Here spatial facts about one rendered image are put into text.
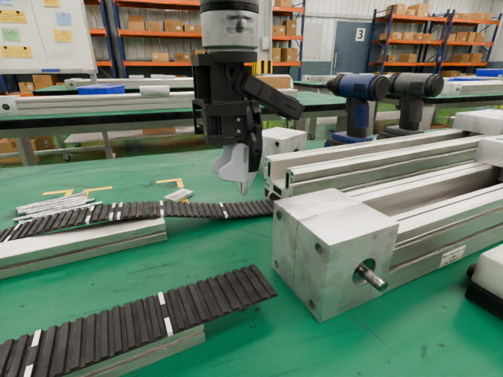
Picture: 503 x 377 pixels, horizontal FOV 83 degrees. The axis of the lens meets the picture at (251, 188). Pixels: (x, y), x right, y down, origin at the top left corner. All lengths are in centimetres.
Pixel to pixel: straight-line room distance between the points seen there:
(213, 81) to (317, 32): 1215
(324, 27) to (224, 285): 1250
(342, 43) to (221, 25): 1268
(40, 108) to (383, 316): 179
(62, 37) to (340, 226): 299
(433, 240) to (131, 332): 33
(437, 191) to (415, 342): 25
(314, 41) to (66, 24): 1028
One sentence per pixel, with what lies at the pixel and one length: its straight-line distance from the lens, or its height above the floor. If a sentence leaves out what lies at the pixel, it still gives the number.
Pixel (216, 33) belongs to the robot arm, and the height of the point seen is 106.
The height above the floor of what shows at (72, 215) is 82.
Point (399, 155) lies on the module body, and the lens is 61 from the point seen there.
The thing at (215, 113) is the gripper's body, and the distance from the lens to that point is 38.
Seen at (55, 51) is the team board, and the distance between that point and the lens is 314.
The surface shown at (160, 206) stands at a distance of 47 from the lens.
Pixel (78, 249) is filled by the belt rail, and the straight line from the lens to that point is 45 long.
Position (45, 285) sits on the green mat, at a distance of 43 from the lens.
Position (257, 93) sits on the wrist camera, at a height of 98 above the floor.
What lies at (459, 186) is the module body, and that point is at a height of 84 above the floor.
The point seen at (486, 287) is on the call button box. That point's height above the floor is 81.
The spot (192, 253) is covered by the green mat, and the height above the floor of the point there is 78.
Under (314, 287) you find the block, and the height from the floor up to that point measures 82.
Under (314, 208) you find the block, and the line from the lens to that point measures 32.
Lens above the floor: 102
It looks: 24 degrees down
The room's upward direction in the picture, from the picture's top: straight up
